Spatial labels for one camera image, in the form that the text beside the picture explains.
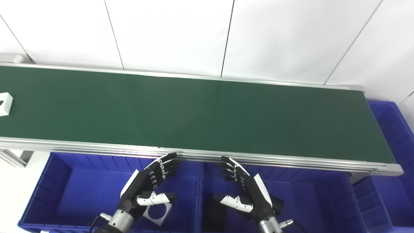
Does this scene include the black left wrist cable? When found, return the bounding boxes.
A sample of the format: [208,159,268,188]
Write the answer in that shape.
[89,212,112,233]

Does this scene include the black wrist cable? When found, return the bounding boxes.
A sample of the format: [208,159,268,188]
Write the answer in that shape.
[280,219,306,233]
[89,212,112,233]

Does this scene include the blue plastic bin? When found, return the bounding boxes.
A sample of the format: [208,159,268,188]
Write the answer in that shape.
[18,152,202,233]
[199,160,369,233]
[353,100,414,233]

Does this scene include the white square part round hole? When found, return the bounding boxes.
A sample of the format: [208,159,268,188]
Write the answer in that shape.
[143,202,172,226]
[0,92,14,117]

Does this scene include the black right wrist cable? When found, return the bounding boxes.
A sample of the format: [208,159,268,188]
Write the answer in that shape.
[280,219,306,233]

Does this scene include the green conveyor belt aluminium frame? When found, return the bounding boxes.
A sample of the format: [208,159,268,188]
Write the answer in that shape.
[0,53,404,177]

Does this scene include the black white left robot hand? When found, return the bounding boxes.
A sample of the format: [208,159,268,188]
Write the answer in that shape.
[117,153,180,224]

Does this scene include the grey conveyor end housing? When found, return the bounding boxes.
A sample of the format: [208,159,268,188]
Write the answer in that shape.
[0,53,26,64]

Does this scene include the black part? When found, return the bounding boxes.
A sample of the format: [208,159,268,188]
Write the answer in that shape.
[207,199,228,232]

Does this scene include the aluminium conveyor leg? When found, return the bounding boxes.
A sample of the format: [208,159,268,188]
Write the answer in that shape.
[0,149,34,168]

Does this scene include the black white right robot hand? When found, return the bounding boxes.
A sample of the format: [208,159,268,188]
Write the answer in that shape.
[212,156,285,224]

